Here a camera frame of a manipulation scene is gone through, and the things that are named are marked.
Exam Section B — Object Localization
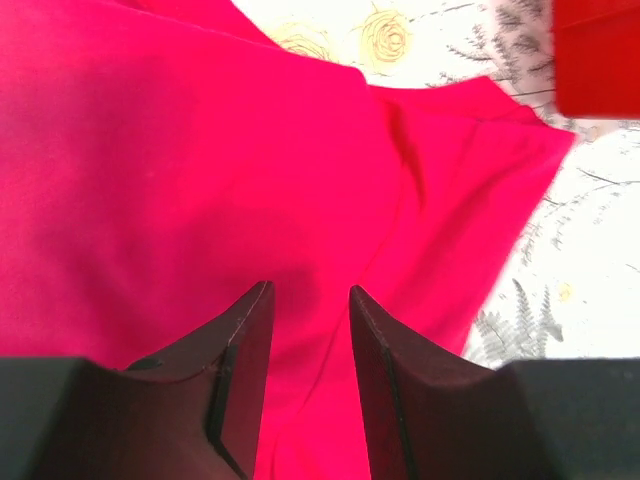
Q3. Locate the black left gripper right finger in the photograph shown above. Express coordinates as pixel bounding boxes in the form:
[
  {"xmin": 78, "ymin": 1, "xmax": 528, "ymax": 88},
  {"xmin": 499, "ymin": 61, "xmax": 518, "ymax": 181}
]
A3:
[{"xmin": 349, "ymin": 287, "xmax": 639, "ymax": 479}]

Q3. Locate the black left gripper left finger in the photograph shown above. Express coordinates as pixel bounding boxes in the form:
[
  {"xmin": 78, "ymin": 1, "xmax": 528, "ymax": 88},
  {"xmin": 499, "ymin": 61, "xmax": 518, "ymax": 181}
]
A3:
[{"xmin": 1, "ymin": 282, "xmax": 275, "ymax": 480}]

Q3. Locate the crimson red t shirt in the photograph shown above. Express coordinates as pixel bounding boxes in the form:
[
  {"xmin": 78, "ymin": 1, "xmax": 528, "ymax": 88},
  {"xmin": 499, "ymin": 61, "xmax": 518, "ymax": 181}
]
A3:
[{"xmin": 1, "ymin": 1, "xmax": 574, "ymax": 479}]

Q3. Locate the floral patterned table mat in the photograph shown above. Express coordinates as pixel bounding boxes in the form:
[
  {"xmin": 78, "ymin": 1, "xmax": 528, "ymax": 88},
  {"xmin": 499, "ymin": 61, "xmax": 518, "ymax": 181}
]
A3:
[{"xmin": 240, "ymin": 1, "xmax": 639, "ymax": 368}]

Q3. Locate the red plastic tray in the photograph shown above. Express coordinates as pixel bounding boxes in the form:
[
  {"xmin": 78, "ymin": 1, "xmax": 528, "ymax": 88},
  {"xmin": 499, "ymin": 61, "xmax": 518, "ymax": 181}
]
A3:
[{"xmin": 551, "ymin": 0, "xmax": 639, "ymax": 120}]

